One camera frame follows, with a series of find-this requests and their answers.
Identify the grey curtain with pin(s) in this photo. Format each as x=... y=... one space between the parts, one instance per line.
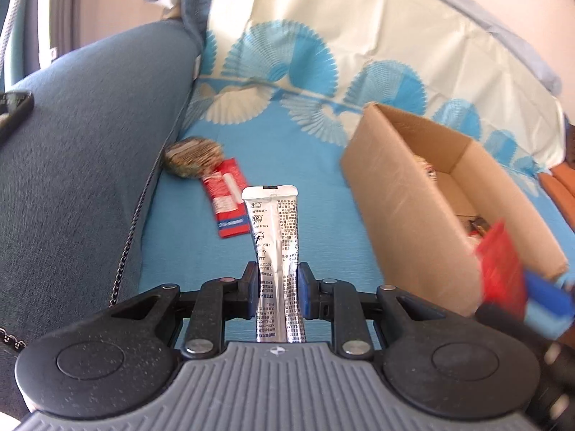
x=65 y=4

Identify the blue fabric sofa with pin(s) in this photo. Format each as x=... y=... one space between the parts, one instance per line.
x=81 y=143

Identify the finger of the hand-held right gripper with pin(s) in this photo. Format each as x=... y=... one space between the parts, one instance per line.
x=546 y=305

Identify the silver stick packet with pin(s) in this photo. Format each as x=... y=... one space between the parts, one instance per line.
x=274 y=233

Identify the orange cloth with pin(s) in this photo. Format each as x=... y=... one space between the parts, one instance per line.
x=561 y=193

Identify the red square packet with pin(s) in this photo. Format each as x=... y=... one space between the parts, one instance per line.
x=501 y=269

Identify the red stick packet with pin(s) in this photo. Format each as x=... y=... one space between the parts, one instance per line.
x=224 y=197

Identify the black smartphone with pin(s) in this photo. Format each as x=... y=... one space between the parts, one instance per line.
x=13 y=110

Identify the cardboard box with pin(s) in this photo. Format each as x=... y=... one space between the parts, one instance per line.
x=404 y=215

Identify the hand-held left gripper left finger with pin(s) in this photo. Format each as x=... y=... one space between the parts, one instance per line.
x=252 y=294

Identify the brown nut snack bag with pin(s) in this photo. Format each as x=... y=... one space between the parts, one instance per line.
x=193 y=156

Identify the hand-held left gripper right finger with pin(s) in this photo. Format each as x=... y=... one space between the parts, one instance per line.
x=305 y=294

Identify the fan-print sofa cover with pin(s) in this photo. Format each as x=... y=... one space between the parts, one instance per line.
x=314 y=76

